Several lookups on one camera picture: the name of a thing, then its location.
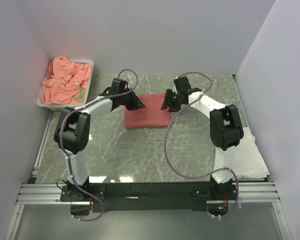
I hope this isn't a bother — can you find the aluminium rail frame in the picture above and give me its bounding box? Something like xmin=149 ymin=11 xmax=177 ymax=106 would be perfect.
xmin=7 ymin=156 xmax=292 ymax=240

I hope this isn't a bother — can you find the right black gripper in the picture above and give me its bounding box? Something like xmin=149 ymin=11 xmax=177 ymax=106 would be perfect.
xmin=160 ymin=89 xmax=182 ymax=113

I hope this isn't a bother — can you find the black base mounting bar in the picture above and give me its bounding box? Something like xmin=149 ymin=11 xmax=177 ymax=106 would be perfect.
xmin=60 ymin=181 xmax=237 ymax=215

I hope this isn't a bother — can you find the red t-shirt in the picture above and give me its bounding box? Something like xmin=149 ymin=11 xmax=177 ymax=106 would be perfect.
xmin=123 ymin=93 xmax=171 ymax=129

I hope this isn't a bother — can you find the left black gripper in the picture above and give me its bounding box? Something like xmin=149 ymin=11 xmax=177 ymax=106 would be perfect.
xmin=119 ymin=88 xmax=146 ymax=112

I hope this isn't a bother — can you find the salmon pink t-shirt pile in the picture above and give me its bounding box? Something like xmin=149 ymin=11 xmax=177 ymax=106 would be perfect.
xmin=39 ymin=54 xmax=93 ymax=105

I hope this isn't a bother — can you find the tan t-shirt in basket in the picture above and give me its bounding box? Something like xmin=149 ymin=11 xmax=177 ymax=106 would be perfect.
xmin=72 ymin=87 xmax=87 ymax=104

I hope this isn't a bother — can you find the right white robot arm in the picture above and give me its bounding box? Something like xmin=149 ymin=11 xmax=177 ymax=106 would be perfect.
xmin=160 ymin=74 xmax=244 ymax=200

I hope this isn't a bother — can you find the white plastic laundry basket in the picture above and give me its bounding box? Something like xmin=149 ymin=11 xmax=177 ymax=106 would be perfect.
xmin=37 ymin=58 xmax=95 ymax=112

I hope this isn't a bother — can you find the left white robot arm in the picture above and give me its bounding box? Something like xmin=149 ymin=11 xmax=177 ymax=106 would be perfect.
xmin=54 ymin=78 xmax=146 ymax=201

